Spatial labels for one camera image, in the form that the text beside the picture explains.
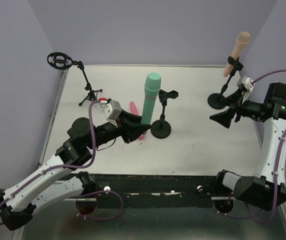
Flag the black round-base microphone stand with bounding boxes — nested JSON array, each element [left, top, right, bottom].
[[207, 58, 244, 110]]

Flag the black clip round-base stand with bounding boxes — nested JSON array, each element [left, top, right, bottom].
[[150, 89, 179, 139]]

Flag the mint green microphone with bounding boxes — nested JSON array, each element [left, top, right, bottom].
[[141, 72, 162, 124]]

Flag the peach microphone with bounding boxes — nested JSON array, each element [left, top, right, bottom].
[[223, 31, 251, 77]]

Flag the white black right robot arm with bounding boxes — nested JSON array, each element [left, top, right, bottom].
[[207, 82, 286, 211]]

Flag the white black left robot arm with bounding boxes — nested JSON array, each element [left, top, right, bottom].
[[0, 109, 151, 231]]

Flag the pink microphone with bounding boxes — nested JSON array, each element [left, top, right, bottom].
[[129, 101, 146, 141]]

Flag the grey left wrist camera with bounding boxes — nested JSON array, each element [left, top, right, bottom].
[[99, 98, 122, 122]]

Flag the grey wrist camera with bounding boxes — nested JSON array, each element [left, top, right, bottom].
[[236, 76, 255, 93], [99, 98, 122, 122]]

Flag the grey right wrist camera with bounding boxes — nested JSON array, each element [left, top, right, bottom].
[[236, 76, 255, 93]]

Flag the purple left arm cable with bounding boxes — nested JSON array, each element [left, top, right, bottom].
[[0, 99, 124, 226]]

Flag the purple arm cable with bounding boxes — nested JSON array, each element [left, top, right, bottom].
[[0, 99, 124, 226], [212, 69, 286, 225]]

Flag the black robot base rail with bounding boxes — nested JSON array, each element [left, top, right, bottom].
[[77, 174, 231, 209]]

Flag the aluminium frame rail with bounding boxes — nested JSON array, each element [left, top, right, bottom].
[[75, 197, 98, 203]]

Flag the black tripod shock-mount stand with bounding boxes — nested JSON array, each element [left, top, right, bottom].
[[46, 51, 103, 107]]

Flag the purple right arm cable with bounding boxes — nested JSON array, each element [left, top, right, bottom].
[[212, 69, 286, 225]]

